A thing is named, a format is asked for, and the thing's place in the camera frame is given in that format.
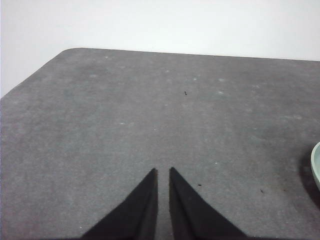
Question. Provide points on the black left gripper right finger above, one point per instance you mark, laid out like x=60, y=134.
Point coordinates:
x=192, y=217

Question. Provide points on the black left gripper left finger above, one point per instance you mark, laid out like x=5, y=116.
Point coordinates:
x=135, y=217

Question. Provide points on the pale green plate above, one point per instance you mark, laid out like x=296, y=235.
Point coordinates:
x=316, y=162

